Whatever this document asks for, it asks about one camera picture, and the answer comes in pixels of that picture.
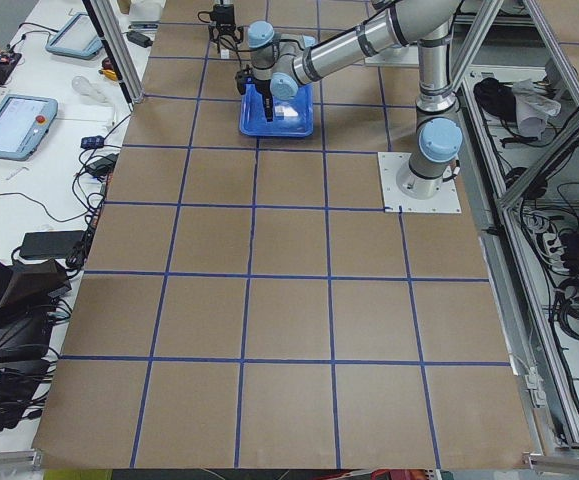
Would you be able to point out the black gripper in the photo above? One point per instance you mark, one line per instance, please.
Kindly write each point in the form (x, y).
(264, 90)
(224, 19)

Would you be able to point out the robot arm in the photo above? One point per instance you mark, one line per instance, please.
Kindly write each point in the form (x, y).
(283, 67)

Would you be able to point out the blue plastic tray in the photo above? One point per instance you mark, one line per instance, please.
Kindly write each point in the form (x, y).
(298, 122)

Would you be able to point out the teach pendant far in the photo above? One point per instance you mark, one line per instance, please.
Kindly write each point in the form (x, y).
(77, 39)

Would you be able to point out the teach pendant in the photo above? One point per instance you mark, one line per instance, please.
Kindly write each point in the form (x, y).
(24, 122)
(77, 39)

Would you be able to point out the small blue device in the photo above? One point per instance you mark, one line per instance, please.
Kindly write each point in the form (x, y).
(92, 142)

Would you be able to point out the teach pendant near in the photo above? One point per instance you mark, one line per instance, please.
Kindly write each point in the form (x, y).
(24, 122)

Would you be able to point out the black power brick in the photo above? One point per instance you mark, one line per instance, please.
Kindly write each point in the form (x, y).
(49, 244)

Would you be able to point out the crumpled grey cloth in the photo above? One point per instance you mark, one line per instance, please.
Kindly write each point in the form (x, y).
(533, 109)

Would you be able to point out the aluminium frame post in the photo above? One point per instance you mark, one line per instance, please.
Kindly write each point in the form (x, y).
(109, 32)

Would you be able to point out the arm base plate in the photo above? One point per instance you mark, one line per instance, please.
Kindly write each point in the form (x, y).
(404, 192)

